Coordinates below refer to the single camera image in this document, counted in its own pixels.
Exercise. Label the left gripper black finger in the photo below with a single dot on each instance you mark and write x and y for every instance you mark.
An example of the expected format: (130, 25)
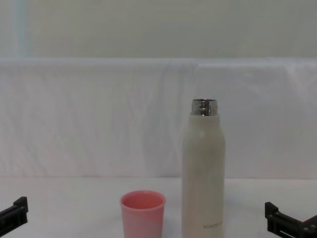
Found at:
(20, 207)

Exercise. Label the white curtain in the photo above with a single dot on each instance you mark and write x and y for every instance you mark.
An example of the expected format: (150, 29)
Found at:
(99, 119)

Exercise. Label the pink plastic cup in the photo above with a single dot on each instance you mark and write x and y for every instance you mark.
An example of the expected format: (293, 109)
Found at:
(142, 218)

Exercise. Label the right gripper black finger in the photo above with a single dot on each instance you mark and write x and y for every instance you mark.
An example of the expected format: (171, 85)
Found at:
(275, 215)

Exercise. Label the white table cloth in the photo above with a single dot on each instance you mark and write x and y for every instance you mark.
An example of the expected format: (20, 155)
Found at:
(74, 210)

